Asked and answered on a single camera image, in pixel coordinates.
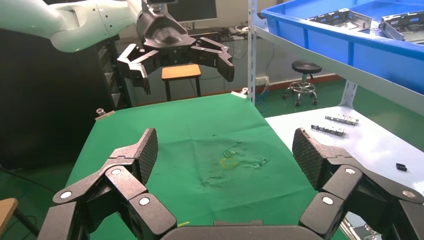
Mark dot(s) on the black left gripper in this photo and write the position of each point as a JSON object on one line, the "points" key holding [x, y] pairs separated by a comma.
{"points": [[165, 36]]}

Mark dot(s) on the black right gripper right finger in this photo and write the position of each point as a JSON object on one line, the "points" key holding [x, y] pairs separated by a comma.
{"points": [[308, 155]]}

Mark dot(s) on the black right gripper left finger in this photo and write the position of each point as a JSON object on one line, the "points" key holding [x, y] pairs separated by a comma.
{"points": [[147, 155]]}

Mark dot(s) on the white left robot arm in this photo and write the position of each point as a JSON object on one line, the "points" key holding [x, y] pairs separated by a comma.
{"points": [[66, 23]]}

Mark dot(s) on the wooden seat black stool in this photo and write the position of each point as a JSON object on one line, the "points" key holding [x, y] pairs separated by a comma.
{"points": [[6, 208], [180, 71]]}

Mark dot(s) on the cluttered dark desk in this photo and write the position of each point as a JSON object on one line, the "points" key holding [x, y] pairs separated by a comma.
{"points": [[212, 33]]}

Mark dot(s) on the computer monitor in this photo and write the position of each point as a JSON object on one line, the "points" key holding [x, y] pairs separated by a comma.
{"points": [[192, 10]]}

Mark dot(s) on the green table cloth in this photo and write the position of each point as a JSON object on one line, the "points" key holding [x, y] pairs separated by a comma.
{"points": [[198, 132]]}

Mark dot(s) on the silver binder clip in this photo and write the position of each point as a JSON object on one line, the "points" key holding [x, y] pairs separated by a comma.
{"points": [[104, 115], [240, 95]]}

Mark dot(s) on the dark metal rack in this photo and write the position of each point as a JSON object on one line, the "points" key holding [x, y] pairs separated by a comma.
{"points": [[107, 76]]}

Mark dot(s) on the black round swivel stool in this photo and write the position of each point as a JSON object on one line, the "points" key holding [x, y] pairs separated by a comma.
{"points": [[306, 67]]}

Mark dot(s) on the small black plastic clip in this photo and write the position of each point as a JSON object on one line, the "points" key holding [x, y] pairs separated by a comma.
{"points": [[401, 167]]}

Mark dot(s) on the blue plastic bin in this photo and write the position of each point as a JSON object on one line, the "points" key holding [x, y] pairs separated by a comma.
{"points": [[331, 46]]}

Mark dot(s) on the small slotted metal rail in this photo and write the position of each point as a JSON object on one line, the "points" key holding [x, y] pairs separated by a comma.
{"points": [[341, 120], [328, 130]]}

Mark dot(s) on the white perforated shelf post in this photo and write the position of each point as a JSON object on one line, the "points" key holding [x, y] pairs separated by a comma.
{"points": [[252, 49], [348, 94]]}

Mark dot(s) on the metal bracket with raised walls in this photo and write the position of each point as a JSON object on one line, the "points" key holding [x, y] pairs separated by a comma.
{"points": [[344, 20]]}

